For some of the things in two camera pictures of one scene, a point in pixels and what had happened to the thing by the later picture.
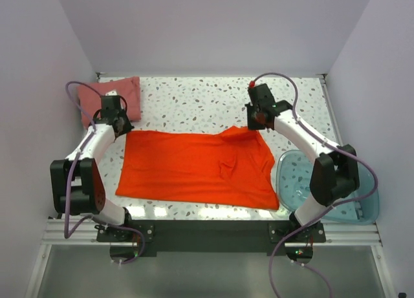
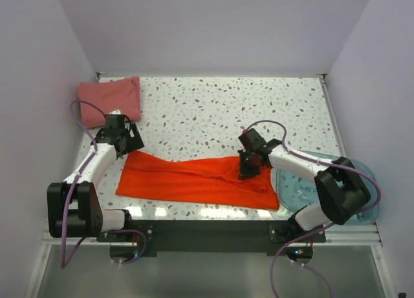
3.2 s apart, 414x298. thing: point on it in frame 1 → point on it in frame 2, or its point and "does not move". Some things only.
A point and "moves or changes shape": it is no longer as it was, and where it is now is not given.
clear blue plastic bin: [294, 191] does not move
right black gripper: [251, 125] → [244, 172]
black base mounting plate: [213, 237] does not move
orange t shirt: [229, 166] moves or changes shape
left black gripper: [127, 127] → [134, 141]
